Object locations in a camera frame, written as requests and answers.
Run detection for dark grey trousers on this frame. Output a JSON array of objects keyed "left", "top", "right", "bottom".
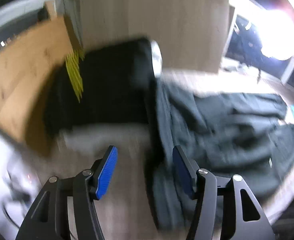
[{"left": 145, "top": 80, "right": 294, "bottom": 230}]

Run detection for pine wooden headboard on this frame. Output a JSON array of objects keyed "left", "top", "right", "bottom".
[{"left": 0, "top": 16, "right": 80, "bottom": 156}]

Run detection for light wooden board panel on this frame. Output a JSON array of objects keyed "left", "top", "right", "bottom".
[{"left": 80, "top": 0, "right": 229, "bottom": 73}]

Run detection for plaid pink table cloth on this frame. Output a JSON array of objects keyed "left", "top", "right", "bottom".
[{"left": 17, "top": 69, "right": 294, "bottom": 240}]

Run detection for bright ring light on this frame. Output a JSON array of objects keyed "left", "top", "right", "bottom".
[{"left": 248, "top": 9, "right": 294, "bottom": 61}]

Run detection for black folded garment on pile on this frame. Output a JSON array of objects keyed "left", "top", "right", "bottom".
[{"left": 43, "top": 37, "right": 155, "bottom": 137}]

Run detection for white blue striped garment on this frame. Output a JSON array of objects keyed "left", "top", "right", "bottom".
[{"left": 150, "top": 40, "right": 163, "bottom": 77}]

